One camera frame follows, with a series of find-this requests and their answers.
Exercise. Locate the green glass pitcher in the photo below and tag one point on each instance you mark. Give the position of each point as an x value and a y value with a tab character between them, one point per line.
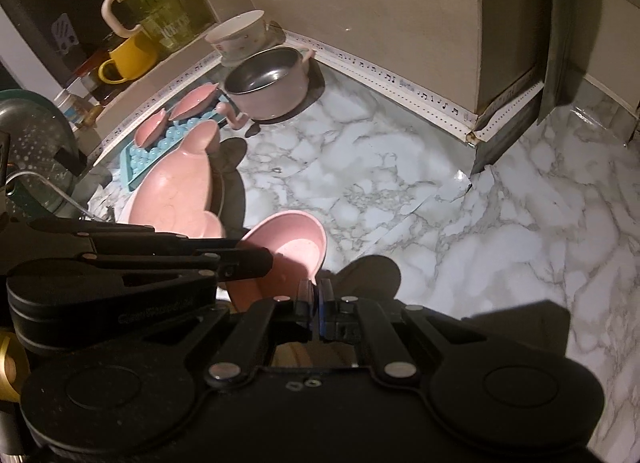
165	3

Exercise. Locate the glass pot lid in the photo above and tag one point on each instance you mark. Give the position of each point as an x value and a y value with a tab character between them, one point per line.
35	153

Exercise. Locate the white floral bowl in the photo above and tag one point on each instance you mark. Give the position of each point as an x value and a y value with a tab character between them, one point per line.
240	35

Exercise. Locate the small pink leaf dish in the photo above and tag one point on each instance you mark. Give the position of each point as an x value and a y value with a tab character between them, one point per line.
195	100
150	130

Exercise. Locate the pink bear-shaped plate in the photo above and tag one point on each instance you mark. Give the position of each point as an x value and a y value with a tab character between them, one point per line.
175	188

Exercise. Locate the blue bumpy tray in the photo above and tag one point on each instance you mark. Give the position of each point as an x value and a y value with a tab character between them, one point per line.
145	158

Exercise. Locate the yellow mug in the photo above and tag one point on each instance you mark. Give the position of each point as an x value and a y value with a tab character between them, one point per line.
132	55

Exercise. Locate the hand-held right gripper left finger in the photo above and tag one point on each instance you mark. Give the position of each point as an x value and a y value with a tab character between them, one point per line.
311	304

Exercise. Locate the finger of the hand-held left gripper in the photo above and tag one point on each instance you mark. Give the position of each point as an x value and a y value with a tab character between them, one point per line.
245	265
125	238

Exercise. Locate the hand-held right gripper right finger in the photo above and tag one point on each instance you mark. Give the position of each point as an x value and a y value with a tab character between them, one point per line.
327	304

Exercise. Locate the pink steel pot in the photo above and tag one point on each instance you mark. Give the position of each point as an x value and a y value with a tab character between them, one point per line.
270	88

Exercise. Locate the chrome faucet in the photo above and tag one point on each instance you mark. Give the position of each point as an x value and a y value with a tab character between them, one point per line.
50	183

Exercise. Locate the small white bottle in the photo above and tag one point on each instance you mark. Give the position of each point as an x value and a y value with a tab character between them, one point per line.
67	103

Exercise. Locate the pink bowl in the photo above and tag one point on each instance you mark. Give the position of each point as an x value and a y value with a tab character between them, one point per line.
290	248

